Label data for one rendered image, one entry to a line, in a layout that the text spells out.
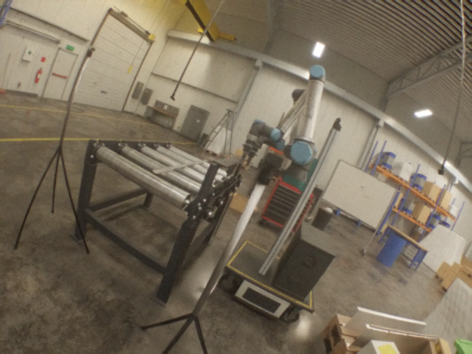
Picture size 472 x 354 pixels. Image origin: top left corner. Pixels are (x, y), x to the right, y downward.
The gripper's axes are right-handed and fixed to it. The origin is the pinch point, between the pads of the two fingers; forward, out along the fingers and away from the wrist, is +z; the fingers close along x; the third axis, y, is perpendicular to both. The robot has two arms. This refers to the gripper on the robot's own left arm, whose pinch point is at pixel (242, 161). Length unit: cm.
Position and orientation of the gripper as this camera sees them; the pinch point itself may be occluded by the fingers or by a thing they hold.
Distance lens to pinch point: 162.0
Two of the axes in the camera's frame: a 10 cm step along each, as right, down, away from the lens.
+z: -4.1, 9.0, 1.9
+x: -1.8, 1.2, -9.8
